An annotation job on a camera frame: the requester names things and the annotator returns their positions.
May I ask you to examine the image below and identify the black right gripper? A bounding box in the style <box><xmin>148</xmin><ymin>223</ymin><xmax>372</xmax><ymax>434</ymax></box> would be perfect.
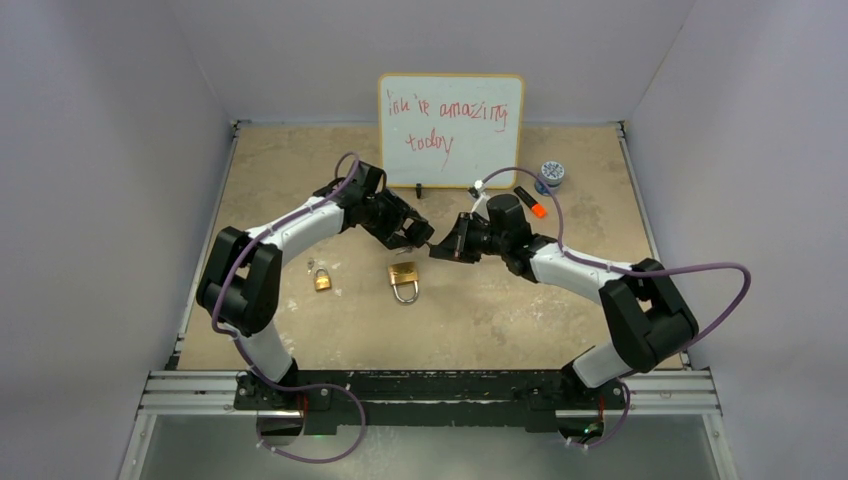
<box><xmin>432</xmin><ymin>212</ymin><xmax>509</xmax><ymax>264</ymax></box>

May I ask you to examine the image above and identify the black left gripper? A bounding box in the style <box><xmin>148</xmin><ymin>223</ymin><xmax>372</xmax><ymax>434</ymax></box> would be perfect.
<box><xmin>362</xmin><ymin>191</ymin><xmax>425</xmax><ymax>251</ymax></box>

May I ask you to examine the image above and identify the large brass padlock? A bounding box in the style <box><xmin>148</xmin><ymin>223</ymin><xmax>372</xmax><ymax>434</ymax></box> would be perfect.
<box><xmin>387</xmin><ymin>261</ymin><xmax>420</xmax><ymax>305</ymax></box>

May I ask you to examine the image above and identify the black padlock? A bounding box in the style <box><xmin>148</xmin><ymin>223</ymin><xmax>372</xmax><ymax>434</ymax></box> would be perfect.
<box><xmin>399</xmin><ymin>221</ymin><xmax>435</xmax><ymax>251</ymax></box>

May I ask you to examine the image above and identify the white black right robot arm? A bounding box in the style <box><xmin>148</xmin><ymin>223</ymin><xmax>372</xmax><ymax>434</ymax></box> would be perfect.
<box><xmin>429</xmin><ymin>194</ymin><xmax>699</xmax><ymax>407</ymax></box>

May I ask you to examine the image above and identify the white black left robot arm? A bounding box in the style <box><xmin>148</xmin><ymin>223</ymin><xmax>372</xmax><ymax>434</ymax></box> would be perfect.
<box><xmin>196</xmin><ymin>186</ymin><xmax>434</xmax><ymax>409</ymax></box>

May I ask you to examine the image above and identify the orange black marker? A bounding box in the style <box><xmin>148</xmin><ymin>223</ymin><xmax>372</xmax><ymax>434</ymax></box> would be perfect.
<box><xmin>513</xmin><ymin>186</ymin><xmax>547</xmax><ymax>218</ymax></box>

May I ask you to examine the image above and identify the small brass padlock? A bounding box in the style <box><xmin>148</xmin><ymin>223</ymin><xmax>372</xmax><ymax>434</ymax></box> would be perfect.
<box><xmin>313</xmin><ymin>267</ymin><xmax>332</xmax><ymax>292</ymax></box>

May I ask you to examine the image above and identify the yellow framed whiteboard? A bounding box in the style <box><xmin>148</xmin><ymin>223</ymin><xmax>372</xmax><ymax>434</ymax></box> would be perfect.
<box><xmin>377</xmin><ymin>73</ymin><xmax>525</xmax><ymax>189</ymax></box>

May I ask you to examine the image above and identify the blue white round tin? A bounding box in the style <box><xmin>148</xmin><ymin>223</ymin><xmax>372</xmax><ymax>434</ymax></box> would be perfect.
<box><xmin>535</xmin><ymin>160</ymin><xmax>566</xmax><ymax>196</ymax></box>

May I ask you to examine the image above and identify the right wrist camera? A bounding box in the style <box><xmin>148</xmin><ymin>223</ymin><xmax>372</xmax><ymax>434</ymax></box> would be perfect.
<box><xmin>467</xmin><ymin>180</ymin><xmax>490</xmax><ymax>220</ymax></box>

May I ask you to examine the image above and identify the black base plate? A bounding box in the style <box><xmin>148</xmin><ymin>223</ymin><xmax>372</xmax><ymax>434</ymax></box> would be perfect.
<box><xmin>234</xmin><ymin>369</ymin><xmax>625</xmax><ymax>437</ymax></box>

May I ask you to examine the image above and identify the aluminium frame rail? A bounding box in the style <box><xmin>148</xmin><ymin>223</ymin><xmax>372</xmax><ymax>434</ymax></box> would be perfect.
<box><xmin>115</xmin><ymin>119</ymin><xmax>723</xmax><ymax>480</ymax></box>

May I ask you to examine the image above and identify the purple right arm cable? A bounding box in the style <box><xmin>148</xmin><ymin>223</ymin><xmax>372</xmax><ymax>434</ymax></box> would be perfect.
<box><xmin>473</xmin><ymin>166</ymin><xmax>753</xmax><ymax>452</ymax></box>

